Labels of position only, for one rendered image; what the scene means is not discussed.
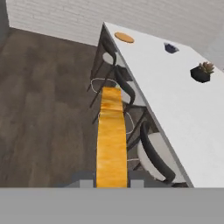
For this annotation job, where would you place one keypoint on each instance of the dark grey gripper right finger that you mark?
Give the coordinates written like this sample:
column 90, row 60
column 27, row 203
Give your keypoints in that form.
column 137, row 176

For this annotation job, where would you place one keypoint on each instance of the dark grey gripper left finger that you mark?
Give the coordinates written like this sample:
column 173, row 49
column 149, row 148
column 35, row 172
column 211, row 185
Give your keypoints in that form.
column 84, row 176

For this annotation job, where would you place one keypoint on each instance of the orange round plate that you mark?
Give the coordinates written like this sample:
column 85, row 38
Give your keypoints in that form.
column 124, row 37

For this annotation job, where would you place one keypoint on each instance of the black stool with white seat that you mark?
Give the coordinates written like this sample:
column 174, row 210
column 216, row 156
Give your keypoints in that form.
column 154, row 157
column 127, row 86
column 110, row 52

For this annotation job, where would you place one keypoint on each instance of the black pot with succulent plant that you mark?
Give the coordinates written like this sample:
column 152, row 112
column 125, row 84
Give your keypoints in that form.
column 201, row 73

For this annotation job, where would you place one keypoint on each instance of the small dark blue bowl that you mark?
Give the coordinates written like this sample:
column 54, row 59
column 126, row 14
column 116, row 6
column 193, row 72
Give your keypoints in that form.
column 171, row 48

